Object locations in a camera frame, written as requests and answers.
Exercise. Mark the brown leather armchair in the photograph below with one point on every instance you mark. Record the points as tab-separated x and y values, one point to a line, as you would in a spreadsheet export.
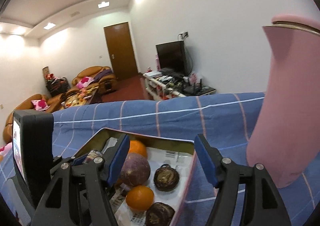
100	77

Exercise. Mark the dark brown mangosteen front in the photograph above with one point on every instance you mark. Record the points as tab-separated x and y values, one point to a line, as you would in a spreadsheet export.
159	214

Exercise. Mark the large orange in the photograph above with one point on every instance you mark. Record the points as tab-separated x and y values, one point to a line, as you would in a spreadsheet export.
138	147

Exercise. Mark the brown wooden door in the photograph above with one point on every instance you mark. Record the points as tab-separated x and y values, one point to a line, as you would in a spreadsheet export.
120	50

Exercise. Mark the dark brown mangosteen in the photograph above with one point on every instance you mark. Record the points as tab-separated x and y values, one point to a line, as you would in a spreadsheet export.
166	178
159	214

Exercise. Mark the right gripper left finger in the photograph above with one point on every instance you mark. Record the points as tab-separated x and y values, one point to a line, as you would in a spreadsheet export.
61	202

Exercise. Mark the black television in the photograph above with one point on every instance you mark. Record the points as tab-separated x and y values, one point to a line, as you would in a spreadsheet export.
172	56

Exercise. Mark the wooden coffee table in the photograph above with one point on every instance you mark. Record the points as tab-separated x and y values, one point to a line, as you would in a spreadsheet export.
82	97

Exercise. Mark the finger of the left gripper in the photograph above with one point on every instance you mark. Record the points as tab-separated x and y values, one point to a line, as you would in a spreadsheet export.
78	160

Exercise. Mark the brown leather sofa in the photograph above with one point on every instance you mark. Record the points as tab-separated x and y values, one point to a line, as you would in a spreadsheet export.
26	108

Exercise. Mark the purple round fruit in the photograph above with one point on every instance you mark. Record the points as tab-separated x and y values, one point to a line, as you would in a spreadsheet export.
135	171

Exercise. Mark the black wifi router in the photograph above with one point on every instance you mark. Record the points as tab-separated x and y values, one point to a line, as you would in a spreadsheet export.
193	89

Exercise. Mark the white tv stand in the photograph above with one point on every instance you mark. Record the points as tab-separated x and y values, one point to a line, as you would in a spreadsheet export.
161	87

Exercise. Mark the oval orange front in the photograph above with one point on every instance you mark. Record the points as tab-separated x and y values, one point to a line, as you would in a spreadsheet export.
140	198

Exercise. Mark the black rack with toys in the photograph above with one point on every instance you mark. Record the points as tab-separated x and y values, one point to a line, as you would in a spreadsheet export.
55	85

